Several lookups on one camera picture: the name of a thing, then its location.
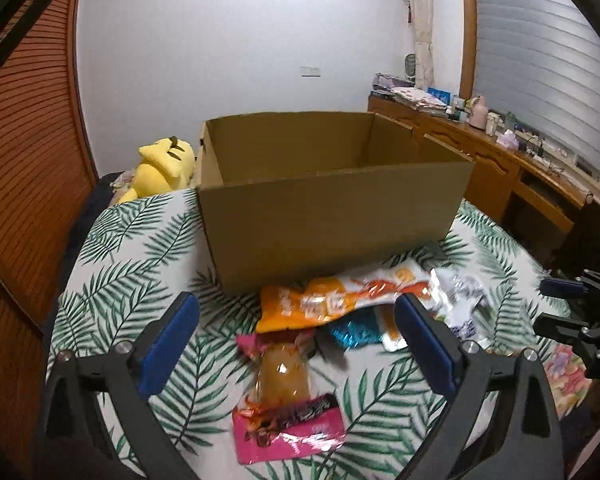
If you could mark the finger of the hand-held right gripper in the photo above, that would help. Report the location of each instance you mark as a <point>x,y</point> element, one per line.
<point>560,327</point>
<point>562,287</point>

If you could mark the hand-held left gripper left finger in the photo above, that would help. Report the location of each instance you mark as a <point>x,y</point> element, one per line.
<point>172,345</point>

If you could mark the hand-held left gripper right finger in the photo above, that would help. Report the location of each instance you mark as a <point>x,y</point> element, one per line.
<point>425,345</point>

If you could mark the teal foil snack packet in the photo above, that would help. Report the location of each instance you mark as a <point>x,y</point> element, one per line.
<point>355,332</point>

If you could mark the clear packet of orange jelly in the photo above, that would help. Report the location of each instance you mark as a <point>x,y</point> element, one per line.
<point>282,377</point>

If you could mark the pink and black snack packet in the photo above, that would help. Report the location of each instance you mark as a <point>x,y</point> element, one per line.
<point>300,440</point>

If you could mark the brown cardboard box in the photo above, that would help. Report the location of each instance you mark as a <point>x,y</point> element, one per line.
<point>330,220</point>

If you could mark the pink floral cloth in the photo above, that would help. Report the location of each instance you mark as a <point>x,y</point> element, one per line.
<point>567,380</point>

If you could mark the leaf print blanket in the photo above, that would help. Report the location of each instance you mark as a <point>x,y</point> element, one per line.
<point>130,270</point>

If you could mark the wooden desk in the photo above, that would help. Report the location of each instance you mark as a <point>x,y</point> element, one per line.
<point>485,170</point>

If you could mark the dark blue bedding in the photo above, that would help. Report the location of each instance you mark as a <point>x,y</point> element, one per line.
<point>85,220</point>

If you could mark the purple tissue pack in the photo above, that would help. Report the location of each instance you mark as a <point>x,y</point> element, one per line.
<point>507,139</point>

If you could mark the yellow plush toy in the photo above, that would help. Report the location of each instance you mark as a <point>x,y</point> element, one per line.
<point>157,170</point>

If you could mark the white cup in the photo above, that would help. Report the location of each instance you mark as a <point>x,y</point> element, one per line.
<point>492,124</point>

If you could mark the pink kettle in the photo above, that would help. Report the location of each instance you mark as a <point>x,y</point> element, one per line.
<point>478,112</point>

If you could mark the slatted wooden wardrobe door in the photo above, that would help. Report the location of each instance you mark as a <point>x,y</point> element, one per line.
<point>25,160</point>

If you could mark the grey window blinds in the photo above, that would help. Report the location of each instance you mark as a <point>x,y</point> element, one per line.
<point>530,50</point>

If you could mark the pile of folded cloths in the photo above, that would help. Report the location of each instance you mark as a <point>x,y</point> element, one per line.
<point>410,95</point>

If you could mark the small white fan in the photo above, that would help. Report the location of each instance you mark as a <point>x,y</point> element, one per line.
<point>410,65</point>

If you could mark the beige curtain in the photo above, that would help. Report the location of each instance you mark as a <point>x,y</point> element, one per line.
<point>422,20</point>

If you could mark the wooden window frame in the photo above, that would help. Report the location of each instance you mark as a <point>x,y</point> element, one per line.
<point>466,25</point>

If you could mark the white wall switch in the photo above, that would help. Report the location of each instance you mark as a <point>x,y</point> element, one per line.
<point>310,71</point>

